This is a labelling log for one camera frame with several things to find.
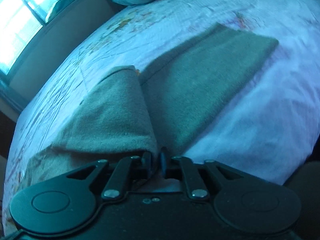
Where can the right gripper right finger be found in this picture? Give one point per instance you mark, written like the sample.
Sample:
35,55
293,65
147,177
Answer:
170,165

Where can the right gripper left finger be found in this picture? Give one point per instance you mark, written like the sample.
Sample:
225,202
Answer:
141,165

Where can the grey-green fleece pants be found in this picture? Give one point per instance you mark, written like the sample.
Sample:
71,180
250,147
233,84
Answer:
169,104

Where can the window with frame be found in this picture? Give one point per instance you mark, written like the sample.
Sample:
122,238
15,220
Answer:
21,20

